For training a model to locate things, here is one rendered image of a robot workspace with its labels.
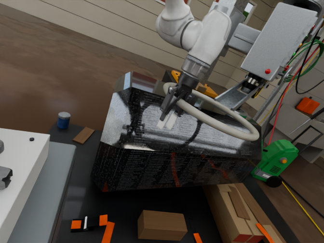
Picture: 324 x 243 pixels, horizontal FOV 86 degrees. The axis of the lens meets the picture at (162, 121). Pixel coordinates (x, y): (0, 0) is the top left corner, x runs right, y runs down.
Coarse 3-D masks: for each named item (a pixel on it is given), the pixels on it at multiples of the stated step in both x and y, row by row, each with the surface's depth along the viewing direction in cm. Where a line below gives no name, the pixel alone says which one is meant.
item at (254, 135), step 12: (168, 84) 80; (204, 96) 103; (192, 108) 62; (228, 108) 99; (204, 120) 61; (216, 120) 61; (240, 120) 92; (228, 132) 61; (240, 132) 62; (252, 132) 77
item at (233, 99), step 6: (246, 78) 137; (240, 84) 128; (264, 84) 140; (228, 90) 113; (234, 90) 124; (258, 90) 130; (222, 96) 109; (228, 96) 116; (234, 96) 118; (240, 96) 120; (246, 96) 112; (222, 102) 109; (228, 102) 110; (234, 102) 112; (240, 102) 104; (234, 108) 100; (228, 114) 100
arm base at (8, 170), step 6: (0, 144) 30; (0, 150) 30; (0, 168) 24; (6, 168) 25; (0, 174) 24; (6, 174) 24; (12, 174) 26; (0, 180) 23; (6, 180) 26; (0, 186) 24; (6, 186) 25
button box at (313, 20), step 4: (312, 20) 96; (316, 20) 95; (308, 24) 97; (312, 24) 96; (308, 28) 98; (304, 32) 99; (308, 32) 100; (300, 36) 100; (304, 36) 99; (296, 40) 102; (300, 40) 100; (296, 44) 102; (292, 48) 103; (296, 48) 102; (288, 52) 104; (292, 52) 103; (288, 56) 105; (284, 60) 106; (280, 64) 108; (284, 64) 106
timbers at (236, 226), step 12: (216, 192) 149; (216, 204) 145; (228, 204) 137; (228, 216) 131; (252, 216) 136; (228, 228) 128; (240, 228) 122; (252, 228) 126; (240, 240) 123; (252, 240) 126
